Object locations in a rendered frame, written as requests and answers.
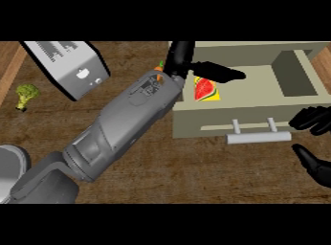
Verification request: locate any green broccoli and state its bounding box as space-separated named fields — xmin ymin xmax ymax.
xmin=14 ymin=83 xmax=41 ymax=113

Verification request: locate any beige open drawer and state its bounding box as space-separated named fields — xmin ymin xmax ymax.
xmin=171 ymin=40 xmax=331 ymax=108

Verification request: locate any beige drawer front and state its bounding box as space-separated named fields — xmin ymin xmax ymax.
xmin=171 ymin=96 xmax=331 ymax=140

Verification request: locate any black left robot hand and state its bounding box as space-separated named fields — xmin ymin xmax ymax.
xmin=163 ymin=40 xmax=248 ymax=84

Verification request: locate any orange carrot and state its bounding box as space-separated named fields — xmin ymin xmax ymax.
xmin=152 ymin=60 xmax=166 ymax=86

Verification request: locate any white drawer handle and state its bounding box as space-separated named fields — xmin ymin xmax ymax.
xmin=224 ymin=117 xmax=292 ymax=145

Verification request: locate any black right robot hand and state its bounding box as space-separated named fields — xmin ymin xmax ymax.
xmin=286 ymin=105 xmax=331 ymax=193

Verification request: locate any watermelon slice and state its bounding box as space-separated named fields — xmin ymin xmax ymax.
xmin=192 ymin=76 xmax=220 ymax=102

